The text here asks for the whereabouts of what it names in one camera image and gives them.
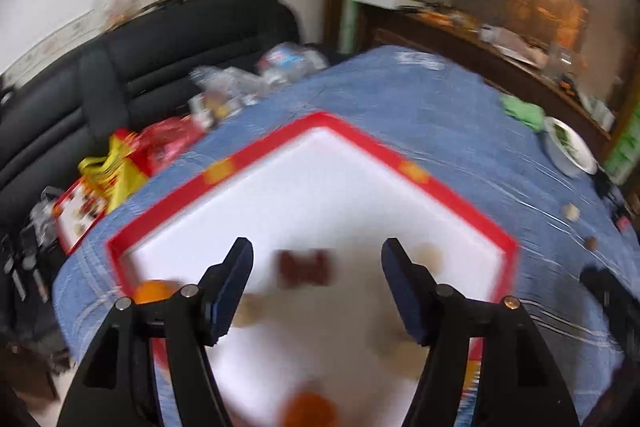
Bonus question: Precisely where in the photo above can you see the green leafy vegetable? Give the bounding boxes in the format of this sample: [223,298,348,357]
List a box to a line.
[549,124,583,158]

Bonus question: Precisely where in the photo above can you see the red and white tray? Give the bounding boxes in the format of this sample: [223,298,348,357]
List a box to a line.
[106,111,521,427]

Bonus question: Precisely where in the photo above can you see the yellow and red bag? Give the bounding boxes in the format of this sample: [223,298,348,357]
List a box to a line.
[78,129,151,213]

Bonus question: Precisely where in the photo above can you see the black sofa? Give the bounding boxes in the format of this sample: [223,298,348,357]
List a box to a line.
[0,0,302,360]

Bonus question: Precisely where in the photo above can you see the white bowl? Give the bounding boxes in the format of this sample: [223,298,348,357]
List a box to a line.
[543,116,599,178]

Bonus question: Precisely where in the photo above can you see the dark red date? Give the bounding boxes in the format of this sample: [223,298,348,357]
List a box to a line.
[277,249,334,291]

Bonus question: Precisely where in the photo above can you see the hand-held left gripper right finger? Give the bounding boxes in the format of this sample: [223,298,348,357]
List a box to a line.
[381,237,581,427]

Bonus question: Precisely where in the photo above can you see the red printed box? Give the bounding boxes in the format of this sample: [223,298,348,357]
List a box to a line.
[52,179,109,256]

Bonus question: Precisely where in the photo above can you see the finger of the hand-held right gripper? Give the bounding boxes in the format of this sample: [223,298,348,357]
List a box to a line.
[579,266,640,354]

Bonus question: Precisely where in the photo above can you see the red plastic bag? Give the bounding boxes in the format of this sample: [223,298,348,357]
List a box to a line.
[134,116,207,174]

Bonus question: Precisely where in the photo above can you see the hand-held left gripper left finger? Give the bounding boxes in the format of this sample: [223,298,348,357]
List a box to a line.
[56,237,254,427]

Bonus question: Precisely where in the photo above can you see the blue checked tablecloth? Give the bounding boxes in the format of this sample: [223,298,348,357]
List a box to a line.
[52,46,640,427]

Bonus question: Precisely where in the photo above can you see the clear plastic bags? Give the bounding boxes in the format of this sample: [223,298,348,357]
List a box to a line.
[189,42,328,118]

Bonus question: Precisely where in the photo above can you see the green cloth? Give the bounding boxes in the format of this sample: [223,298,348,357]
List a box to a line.
[501,94,546,133]

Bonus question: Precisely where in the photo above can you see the orange mandarin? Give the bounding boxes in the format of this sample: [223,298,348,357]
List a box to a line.
[132,279,184,306]
[282,391,337,427]

